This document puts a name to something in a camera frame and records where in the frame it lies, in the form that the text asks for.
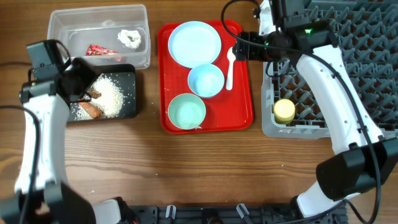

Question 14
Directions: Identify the brown food scrap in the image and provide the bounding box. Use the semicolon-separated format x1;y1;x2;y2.
88;90;101;99

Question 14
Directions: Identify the sausage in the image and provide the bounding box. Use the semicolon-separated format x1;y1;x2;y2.
79;102;102;119

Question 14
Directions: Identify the red snack wrapper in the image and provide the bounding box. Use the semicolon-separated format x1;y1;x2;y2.
85;44;125;62

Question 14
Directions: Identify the white rice pile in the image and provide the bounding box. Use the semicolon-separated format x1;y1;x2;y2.
71;75;125;121

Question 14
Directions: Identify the light blue bowl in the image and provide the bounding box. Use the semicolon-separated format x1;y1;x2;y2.
187;63;225;98

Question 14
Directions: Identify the yellow plastic cup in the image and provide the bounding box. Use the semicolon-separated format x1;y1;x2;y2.
273;99;295;124

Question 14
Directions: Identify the green bowl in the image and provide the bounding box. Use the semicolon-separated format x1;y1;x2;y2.
167;93;206;130

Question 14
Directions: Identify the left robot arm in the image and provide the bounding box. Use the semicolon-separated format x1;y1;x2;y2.
1;58;137;223

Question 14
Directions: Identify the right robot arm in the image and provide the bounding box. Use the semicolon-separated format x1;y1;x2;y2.
234;1;397;222

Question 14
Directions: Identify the grey dishwasher rack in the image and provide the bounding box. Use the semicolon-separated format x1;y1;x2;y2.
261;0;397;139

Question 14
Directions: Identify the white plastic spoon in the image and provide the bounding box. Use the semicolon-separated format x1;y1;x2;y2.
225;47;236;91

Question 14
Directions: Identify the black tray bin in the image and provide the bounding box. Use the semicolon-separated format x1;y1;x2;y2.
68;64;137;123

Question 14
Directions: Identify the light blue plate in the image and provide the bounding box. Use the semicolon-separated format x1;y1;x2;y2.
168;21;221;68

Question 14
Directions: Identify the clear plastic bin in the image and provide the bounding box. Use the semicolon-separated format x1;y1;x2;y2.
47;4;150;70

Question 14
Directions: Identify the red plastic tray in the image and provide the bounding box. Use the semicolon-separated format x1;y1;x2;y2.
157;23;254;134

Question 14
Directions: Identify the white crumpled tissue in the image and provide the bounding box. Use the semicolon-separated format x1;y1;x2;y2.
118;30;141;49

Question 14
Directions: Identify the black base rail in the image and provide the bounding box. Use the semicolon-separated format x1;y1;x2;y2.
124;195;348;224

